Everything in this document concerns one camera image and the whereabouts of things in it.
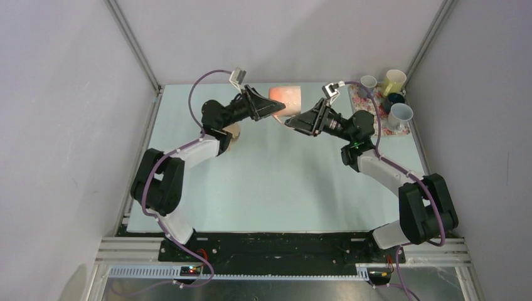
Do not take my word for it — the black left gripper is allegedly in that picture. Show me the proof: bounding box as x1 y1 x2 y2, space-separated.
220 85 286 130

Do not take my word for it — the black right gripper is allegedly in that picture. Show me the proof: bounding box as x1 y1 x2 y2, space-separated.
284 98 354 143

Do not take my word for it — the orange mug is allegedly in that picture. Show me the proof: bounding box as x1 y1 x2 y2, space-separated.
269 86 302 124

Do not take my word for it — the tan ceramic mug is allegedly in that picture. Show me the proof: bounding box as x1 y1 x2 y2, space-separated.
224 123 241 144

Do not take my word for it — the grey blue mug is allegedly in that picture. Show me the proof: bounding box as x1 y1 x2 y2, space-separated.
358 75 378 98

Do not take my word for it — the dark blue mug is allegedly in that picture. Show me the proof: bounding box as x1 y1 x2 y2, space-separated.
382 93 406 114

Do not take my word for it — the yellow mug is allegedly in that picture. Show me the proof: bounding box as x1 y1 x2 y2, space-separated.
381 69 407 97

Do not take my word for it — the white translucent mug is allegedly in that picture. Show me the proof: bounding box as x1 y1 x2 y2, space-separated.
387 103 414 132

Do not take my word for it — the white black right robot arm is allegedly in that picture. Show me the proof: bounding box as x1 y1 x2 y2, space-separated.
284 98 459 262

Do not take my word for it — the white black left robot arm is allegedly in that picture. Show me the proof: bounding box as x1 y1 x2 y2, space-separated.
130 85 286 261

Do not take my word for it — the floral pattern tray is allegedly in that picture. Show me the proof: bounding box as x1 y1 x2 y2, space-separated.
349 83 411 138

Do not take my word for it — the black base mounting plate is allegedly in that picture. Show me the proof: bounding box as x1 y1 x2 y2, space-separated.
158 232 396 277

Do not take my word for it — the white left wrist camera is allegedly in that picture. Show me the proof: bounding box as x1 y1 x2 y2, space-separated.
229 68 247 91

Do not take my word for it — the aluminium frame rail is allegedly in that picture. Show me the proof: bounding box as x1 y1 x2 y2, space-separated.
95 237 473 288

